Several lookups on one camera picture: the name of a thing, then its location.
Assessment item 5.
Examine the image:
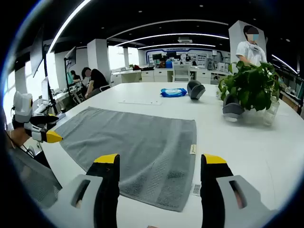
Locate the white cabinet row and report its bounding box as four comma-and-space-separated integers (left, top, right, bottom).
111, 68, 229, 84

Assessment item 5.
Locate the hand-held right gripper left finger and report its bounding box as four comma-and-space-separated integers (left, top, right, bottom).
42, 153, 120, 228

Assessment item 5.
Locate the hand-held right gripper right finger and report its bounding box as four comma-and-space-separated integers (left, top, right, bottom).
200, 153, 278, 228

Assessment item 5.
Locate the green potted plant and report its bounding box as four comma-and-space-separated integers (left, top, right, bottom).
218, 60, 281, 113

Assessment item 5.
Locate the blue wet wipes packet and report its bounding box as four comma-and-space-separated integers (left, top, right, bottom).
160, 87, 188, 98

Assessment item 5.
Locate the white flat sheet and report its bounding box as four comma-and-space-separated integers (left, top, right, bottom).
118, 98, 162, 106

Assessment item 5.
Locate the white table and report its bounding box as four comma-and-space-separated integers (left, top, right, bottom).
40, 81, 304, 228

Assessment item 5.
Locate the clear glass vase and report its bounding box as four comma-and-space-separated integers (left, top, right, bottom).
241, 96, 280, 127

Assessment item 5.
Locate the grey towel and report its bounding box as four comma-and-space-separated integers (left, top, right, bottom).
54, 106, 198, 213

